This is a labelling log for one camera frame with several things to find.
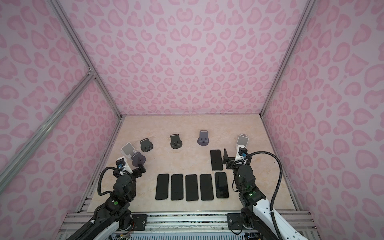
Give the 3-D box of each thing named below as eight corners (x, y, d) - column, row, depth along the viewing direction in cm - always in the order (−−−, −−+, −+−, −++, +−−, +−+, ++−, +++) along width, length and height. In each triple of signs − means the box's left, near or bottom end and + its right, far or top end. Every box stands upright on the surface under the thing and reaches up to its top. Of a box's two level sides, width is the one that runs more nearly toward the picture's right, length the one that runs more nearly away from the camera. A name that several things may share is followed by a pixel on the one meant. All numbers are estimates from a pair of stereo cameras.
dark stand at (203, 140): (197, 146, 104) (197, 138, 97) (197, 138, 109) (197, 130, 102) (208, 146, 104) (209, 138, 97) (207, 138, 109) (208, 130, 102)
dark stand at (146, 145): (143, 152, 101) (140, 146, 95) (143, 145, 104) (140, 139, 98) (153, 150, 102) (150, 144, 96) (152, 144, 105) (149, 137, 99)
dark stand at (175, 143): (172, 148, 103) (169, 139, 95) (172, 143, 106) (170, 133, 98) (181, 148, 103) (180, 139, 95) (182, 143, 106) (180, 133, 98)
